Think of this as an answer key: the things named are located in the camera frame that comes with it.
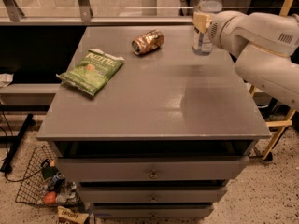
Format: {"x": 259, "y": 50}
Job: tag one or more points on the yellow wooden frame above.
{"x": 283, "y": 8}

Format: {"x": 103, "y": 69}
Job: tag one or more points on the black floor stand bar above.
{"x": 14, "y": 144}

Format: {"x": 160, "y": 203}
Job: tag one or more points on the bottom grey drawer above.
{"x": 147, "y": 211}

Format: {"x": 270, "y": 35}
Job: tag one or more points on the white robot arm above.
{"x": 262, "y": 44}

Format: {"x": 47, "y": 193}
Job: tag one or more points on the metal railing post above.
{"x": 85, "y": 10}

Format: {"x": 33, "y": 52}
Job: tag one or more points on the middle grey drawer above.
{"x": 189, "y": 194}

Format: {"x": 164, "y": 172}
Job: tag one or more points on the crushed gold soda can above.
{"x": 147, "y": 42}

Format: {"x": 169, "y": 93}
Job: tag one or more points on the yellow snack bag on floor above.
{"x": 67, "y": 216}

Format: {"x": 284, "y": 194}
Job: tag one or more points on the top grey drawer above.
{"x": 152, "y": 169}

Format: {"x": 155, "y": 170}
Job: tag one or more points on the grey drawer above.
{"x": 147, "y": 211}
{"x": 189, "y": 194}
{"x": 152, "y": 169}

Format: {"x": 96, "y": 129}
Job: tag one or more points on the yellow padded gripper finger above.
{"x": 202, "y": 21}

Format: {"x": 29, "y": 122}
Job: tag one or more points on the black wire basket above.
{"x": 40, "y": 170}

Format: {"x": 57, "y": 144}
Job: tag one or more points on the blue can in basket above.
{"x": 56, "y": 181}

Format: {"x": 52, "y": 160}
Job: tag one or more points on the grey drawer cabinet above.
{"x": 169, "y": 103}

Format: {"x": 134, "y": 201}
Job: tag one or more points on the blue label plastic bottle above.
{"x": 201, "y": 44}

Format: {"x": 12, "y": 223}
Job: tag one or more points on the orange fruit in basket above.
{"x": 50, "y": 198}

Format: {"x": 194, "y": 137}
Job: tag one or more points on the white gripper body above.
{"x": 223, "y": 32}

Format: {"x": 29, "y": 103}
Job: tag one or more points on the green chip bag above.
{"x": 93, "y": 72}

